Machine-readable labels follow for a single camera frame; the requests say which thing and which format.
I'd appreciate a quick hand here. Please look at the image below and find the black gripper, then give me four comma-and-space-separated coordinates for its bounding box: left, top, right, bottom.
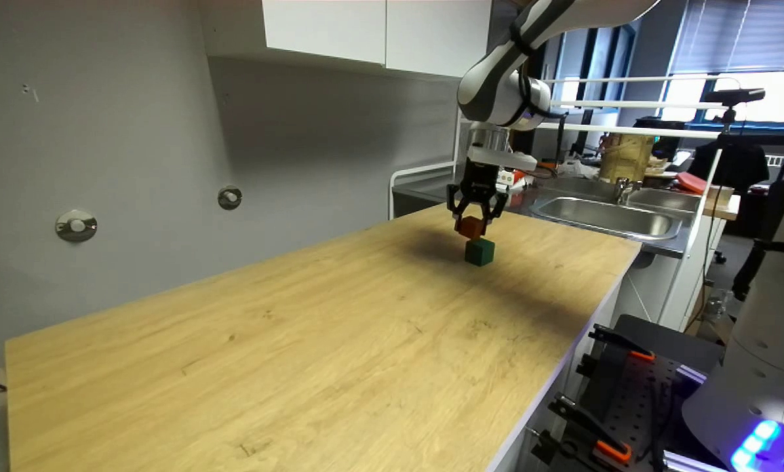
446, 158, 512, 235

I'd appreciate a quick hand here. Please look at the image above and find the orange block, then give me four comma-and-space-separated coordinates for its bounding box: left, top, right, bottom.
457, 216, 488, 243

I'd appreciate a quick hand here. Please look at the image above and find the green block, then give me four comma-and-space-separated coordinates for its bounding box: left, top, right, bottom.
462, 235, 499, 267

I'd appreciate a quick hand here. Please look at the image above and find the stainless steel sink unit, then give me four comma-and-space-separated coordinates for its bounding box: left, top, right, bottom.
387, 158, 741, 259

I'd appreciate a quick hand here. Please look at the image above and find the black bar clamp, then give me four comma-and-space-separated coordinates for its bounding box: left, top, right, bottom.
530, 394, 638, 469
572, 323, 661, 381

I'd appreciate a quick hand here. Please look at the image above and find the black office chair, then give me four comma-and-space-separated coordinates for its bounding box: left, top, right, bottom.
686, 138, 774, 197

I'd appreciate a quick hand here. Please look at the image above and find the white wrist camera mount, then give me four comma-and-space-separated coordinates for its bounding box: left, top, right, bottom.
467, 142, 539, 175

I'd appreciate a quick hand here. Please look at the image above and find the white wall cabinet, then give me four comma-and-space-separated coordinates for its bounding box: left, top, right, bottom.
260, 0, 492, 79

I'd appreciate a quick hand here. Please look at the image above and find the round metal wall fitting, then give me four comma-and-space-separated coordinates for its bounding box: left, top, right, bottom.
215, 187, 244, 213
53, 206, 100, 247

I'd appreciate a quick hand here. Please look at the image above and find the black camera on tripod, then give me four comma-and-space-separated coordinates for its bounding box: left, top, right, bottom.
679, 83, 767, 330

